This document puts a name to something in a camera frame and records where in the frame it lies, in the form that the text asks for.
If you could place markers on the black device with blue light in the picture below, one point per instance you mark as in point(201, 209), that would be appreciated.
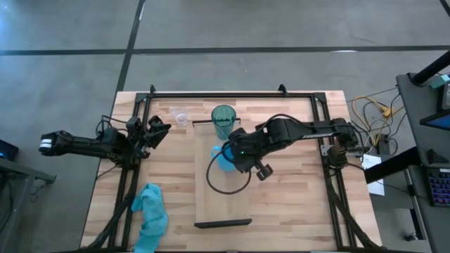
point(7, 150)

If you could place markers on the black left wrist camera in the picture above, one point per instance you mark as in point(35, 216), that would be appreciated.
point(134, 126)

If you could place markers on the grey metal side stand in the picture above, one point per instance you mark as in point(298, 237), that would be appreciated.
point(24, 170)

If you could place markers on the teal cloth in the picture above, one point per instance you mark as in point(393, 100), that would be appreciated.
point(151, 211)

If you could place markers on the blue plastic mug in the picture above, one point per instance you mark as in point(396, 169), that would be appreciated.
point(222, 164)

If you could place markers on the white paper sheet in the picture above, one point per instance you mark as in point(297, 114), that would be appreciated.
point(374, 175)

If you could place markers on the tall teal plastic tumbler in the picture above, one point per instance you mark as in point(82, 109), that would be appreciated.
point(223, 119)

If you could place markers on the light wooden shelf board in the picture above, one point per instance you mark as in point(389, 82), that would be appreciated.
point(218, 207)

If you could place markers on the small clear plastic cup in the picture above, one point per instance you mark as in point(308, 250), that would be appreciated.
point(180, 116)

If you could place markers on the small teal box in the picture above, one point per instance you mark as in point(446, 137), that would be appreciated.
point(443, 81)

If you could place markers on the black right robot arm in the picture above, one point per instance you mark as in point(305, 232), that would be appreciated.
point(306, 131)

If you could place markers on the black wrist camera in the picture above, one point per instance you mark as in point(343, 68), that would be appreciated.
point(134, 126)
point(242, 152)

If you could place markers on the black power box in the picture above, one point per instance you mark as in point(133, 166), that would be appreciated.
point(386, 142)

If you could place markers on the dark grey side desk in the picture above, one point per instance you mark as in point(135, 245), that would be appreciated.
point(411, 102)

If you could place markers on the black slanted pole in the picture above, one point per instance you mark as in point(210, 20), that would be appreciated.
point(430, 68)

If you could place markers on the black metal table frame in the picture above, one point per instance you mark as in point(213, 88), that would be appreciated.
point(267, 95)

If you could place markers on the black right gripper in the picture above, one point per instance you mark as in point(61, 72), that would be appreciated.
point(255, 147)

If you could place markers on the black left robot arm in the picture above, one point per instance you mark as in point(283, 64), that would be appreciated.
point(77, 145)

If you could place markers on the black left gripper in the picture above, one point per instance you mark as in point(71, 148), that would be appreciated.
point(139, 140)

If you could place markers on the black keyboard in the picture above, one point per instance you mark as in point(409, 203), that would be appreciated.
point(439, 186)

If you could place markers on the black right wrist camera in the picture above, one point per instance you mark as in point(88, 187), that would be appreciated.
point(242, 152)

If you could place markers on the black tablet with blue screen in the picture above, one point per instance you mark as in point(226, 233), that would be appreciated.
point(437, 121)

